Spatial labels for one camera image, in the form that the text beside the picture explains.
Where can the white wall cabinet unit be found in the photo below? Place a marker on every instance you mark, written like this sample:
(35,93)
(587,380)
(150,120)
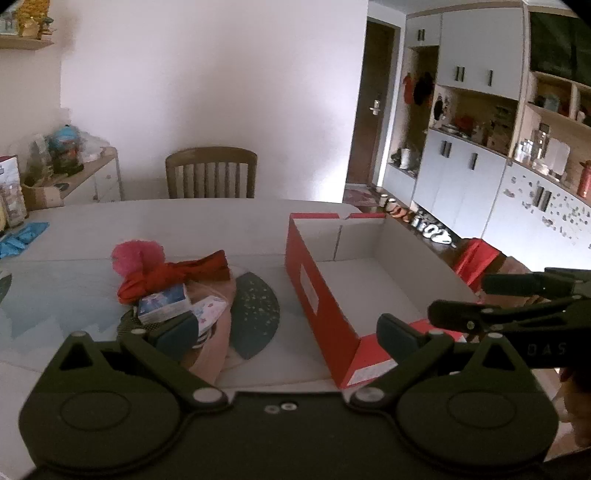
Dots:
(461,46)

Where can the red bottle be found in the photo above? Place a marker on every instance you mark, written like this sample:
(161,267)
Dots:
(584,180)

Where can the blue and white packet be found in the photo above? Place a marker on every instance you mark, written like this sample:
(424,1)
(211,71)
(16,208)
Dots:
(161,304)

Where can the clear plastic bag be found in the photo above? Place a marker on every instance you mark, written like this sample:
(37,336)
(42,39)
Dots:
(94,144)

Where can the row of shoes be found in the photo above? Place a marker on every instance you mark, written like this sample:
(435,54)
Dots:
(429,230)

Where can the small brown cardboard box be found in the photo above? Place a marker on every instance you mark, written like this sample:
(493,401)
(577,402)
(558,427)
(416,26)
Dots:
(41,196)

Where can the blue cloth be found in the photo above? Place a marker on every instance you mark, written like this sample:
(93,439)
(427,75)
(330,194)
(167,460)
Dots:
(23,237)

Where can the red hanging ornament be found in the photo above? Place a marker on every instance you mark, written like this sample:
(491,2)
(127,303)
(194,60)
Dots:
(408,87)

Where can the person's right hand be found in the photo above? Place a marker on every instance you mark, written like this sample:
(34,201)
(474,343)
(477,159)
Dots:
(576,401)

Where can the patterned door rug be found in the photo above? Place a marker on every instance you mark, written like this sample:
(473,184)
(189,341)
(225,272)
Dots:
(362,196)

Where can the wooden slat-back chair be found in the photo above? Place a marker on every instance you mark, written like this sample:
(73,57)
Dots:
(210,157)

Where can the brown door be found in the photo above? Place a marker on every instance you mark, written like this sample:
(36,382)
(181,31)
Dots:
(369,138)

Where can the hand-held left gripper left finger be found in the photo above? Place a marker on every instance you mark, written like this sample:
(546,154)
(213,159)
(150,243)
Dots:
(178,330)

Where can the black hanging bag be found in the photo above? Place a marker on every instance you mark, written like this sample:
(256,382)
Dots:
(423,87)

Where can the white printed packet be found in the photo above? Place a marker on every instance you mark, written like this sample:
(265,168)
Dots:
(208,311)

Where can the pink fleece garment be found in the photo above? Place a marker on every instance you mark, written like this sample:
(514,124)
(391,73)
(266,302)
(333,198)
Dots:
(214,341)

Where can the wooden wall shelf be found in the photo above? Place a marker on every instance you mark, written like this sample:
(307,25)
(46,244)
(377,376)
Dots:
(27,43)

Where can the white wooden sideboard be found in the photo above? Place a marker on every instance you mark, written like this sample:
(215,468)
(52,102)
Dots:
(104,180)

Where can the blue globe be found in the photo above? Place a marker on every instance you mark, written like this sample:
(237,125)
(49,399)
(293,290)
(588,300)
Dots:
(67,147)

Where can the pink fringed blanket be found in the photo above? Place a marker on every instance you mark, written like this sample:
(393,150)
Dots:
(508,272)

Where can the dark green panel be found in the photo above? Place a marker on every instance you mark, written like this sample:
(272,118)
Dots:
(558,41)

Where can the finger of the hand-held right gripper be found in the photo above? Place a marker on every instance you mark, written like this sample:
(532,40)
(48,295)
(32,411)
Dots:
(455,316)
(517,282)

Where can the red cloth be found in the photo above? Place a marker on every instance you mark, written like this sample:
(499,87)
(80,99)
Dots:
(157,277)

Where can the red cardboard box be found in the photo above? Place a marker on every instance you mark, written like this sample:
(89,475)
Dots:
(314,295)

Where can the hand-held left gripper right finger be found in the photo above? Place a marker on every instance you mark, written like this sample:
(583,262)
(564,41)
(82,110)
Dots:
(397,333)

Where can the printed carton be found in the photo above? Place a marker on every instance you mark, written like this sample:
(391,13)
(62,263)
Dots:
(11,194)

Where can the pink plush toy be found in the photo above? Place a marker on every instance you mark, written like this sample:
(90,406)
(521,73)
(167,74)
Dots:
(136,258)

